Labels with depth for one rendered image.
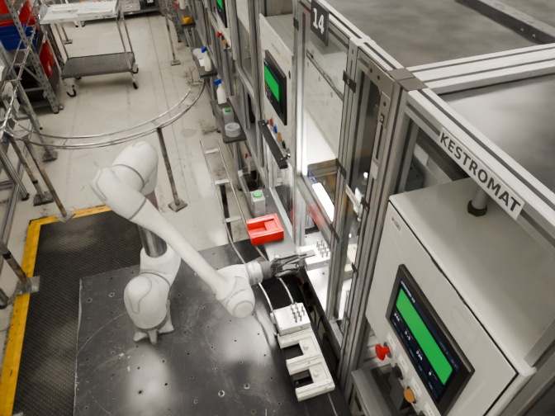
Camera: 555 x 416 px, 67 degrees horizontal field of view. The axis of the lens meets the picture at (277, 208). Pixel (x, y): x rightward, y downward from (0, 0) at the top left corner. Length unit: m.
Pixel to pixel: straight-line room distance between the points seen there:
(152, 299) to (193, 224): 1.62
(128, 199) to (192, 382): 0.84
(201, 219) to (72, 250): 1.00
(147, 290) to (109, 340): 0.35
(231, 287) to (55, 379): 1.66
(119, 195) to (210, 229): 1.94
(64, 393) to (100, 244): 1.15
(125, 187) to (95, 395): 0.92
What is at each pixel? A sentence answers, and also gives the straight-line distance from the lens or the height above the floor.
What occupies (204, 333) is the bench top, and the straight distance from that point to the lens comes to 2.04.
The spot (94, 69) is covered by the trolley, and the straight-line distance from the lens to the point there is 5.61.
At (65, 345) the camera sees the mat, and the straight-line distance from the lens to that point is 3.08.
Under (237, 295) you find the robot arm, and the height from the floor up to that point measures 1.17.
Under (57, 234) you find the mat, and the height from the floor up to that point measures 0.01.
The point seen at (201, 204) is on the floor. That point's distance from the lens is 3.63.
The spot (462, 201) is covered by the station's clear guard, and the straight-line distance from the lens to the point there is 0.80.
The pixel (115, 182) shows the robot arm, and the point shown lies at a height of 1.51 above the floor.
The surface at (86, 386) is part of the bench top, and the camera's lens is 2.08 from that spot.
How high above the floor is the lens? 2.42
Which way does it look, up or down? 43 degrees down
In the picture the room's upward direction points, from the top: 2 degrees counter-clockwise
